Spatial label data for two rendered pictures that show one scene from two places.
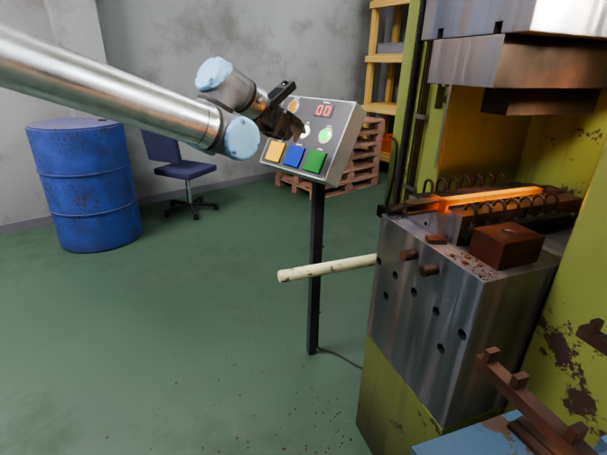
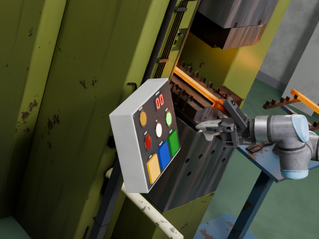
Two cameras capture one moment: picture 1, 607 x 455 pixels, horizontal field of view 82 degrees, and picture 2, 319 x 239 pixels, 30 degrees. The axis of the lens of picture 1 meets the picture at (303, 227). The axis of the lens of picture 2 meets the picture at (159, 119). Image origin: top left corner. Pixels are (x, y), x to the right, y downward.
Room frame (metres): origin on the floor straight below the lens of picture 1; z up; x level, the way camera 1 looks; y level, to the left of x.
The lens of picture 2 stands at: (2.22, 1.46, 2.13)
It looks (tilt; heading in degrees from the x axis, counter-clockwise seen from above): 30 degrees down; 237
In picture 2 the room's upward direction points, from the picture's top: 21 degrees clockwise
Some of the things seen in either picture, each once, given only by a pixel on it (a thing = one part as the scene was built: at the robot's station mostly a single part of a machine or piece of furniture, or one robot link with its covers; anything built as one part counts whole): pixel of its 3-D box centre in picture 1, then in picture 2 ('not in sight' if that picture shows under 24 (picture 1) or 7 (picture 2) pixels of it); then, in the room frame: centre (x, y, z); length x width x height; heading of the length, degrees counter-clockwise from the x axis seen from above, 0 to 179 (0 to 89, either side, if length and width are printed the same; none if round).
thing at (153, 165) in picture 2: (275, 152); (152, 168); (1.31, 0.11, 1.01); 0.07 x 0.05 x 0.07; 46
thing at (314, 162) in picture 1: (315, 162); (172, 142); (1.17, -0.03, 1.01); 0.07 x 0.05 x 0.07; 46
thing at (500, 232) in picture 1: (505, 245); (225, 99); (0.70, -0.45, 0.95); 0.12 x 0.09 x 0.07; 111
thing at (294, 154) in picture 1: (294, 156); (163, 155); (1.24, 0.04, 1.01); 0.07 x 0.05 x 0.07; 46
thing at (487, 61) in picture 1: (529, 64); (205, 12); (0.92, -0.53, 1.32); 0.42 x 0.20 x 0.10; 111
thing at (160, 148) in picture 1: (183, 164); not in sight; (3.13, 1.11, 0.46); 0.53 x 0.51 x 0.91; 136
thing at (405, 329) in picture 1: (487, 294); (165, 129); (0.87, -0.56, 0.69); 0.56 x 0.38 x 0.45; 111
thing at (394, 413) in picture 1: (455, 401); (137, 201); (0.87, -0.56, 0.23); 0.56 x 0.38 x 0.47; 111
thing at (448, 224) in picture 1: (491, 206); (177, 85); (0.92, -0.53, 0.96); 0.42 x 0.20 x 0.09; 111
